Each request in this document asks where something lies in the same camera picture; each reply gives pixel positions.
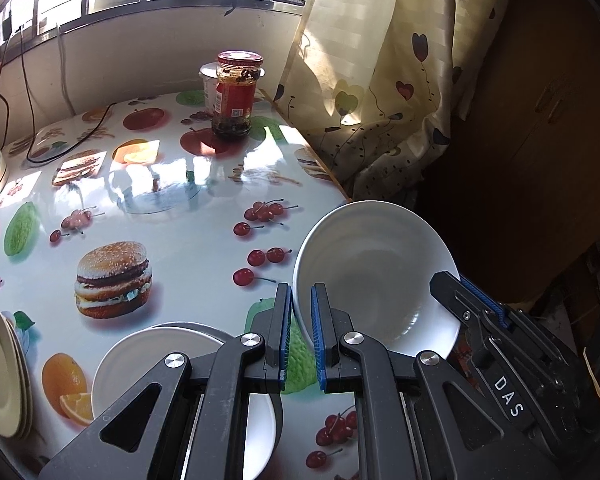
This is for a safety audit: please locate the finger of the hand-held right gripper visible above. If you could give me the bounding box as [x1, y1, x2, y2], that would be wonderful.
[429, 270, 487, 347]
[459, 275, 512, 332]

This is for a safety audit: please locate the window frame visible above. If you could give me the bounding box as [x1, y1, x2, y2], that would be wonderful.
[0, 0, 331, 48]

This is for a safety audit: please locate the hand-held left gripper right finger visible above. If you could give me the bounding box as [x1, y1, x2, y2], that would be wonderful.
[311, 283, 561, 480]

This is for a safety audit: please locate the white bowl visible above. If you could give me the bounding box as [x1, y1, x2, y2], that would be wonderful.
[292, 200, 463, 362]

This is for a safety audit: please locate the white plate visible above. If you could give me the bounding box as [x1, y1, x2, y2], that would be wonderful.
[91, 326, 281, 480]

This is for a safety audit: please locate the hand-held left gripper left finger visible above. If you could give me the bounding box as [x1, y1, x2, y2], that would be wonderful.
[37, 283, 294, 480]

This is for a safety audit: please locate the white plastic cup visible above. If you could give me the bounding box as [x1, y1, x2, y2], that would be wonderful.
[199, 61, 222, 111]

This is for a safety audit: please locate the cream heart print curtain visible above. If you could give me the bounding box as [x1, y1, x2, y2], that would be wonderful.
[272, 0, 527, 207]

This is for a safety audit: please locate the cream plate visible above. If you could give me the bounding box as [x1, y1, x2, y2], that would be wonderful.
[10, 320, 34, 436]
[0, 310, 29, 439]

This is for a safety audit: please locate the glass jar with red label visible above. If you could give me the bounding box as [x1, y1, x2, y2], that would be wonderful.
[211, 50, 265, 140]

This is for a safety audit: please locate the food print tablecloth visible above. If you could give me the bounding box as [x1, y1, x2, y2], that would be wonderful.
[0, 91, 367, 480]

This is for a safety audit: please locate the brown wooden cabinet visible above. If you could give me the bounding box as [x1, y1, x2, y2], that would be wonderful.
[430, 0, 600, 311]

